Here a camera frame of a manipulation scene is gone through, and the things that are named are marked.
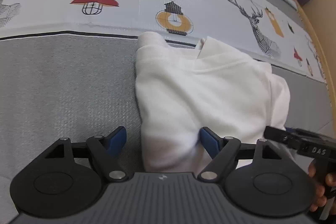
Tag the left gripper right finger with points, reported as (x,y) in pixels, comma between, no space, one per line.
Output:
(222,151)

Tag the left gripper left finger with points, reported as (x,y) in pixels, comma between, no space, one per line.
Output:
(104,151)

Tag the white garment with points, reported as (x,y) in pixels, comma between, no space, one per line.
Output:
(181,90)

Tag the right hand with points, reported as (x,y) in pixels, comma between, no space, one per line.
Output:
(320,198)

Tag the grey patterned bed cover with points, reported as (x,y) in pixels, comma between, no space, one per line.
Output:
(80,86)

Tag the wooden bed frame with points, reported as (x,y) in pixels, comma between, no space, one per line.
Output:
(309,16)

